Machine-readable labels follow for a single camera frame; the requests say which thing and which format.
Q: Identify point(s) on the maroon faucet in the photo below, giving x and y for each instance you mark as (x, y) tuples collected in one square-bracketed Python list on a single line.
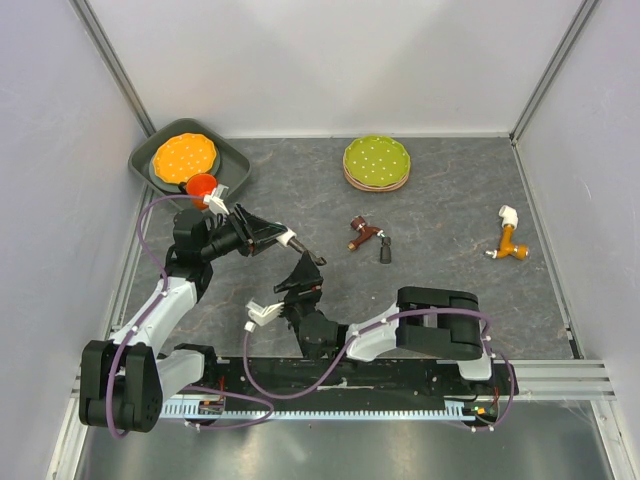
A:
[(365, 232)]

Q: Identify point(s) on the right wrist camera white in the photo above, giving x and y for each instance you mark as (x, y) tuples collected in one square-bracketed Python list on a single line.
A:
[(260, 316)]

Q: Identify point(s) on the small black connector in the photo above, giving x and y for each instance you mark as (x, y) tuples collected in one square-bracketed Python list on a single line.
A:
[(385, 251)]

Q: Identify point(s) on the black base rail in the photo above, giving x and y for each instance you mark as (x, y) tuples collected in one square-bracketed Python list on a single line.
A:
[(294, 385)]

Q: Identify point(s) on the orange faucet with white elbow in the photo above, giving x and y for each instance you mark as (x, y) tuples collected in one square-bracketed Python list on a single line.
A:
[(506, 247)]

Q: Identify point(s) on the white pvc elbow fitting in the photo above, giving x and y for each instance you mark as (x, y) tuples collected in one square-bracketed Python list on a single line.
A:
[(284, 238)]

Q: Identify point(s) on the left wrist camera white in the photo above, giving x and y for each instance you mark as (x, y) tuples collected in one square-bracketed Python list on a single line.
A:
[(215, 200)]

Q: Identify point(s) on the orange polka dot plate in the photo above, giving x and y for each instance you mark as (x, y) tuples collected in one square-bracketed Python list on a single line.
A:
[(184, 156)]

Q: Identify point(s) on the grey-green plate under orange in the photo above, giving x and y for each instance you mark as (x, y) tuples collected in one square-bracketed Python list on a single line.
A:
[(174, 188)]

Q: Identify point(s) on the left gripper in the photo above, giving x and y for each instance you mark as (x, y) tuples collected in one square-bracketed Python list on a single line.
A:
[(254, 235)]

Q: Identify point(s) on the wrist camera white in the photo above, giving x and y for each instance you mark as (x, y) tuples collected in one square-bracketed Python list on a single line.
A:
[(215, 200), (260, 316)]

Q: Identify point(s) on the dark green square tray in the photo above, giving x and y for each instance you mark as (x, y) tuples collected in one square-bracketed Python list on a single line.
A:
[(235, 168)]

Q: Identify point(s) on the dark grey metal faucet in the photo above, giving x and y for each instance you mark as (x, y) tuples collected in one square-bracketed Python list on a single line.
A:
[(302, 249)]

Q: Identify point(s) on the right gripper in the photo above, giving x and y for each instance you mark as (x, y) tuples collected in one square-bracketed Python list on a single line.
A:
[(306, 281)]

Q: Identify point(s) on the orange mug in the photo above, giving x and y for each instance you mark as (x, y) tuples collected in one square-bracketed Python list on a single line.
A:
[(197, 187)]

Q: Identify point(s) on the green polka dot plate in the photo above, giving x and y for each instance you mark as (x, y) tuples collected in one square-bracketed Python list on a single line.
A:
[(377, 160)]

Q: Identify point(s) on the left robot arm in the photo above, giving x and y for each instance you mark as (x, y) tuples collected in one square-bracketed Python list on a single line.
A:
[(124, 381)]

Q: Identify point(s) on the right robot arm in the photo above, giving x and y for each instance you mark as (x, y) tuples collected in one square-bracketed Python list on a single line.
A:
[(440, 323)]

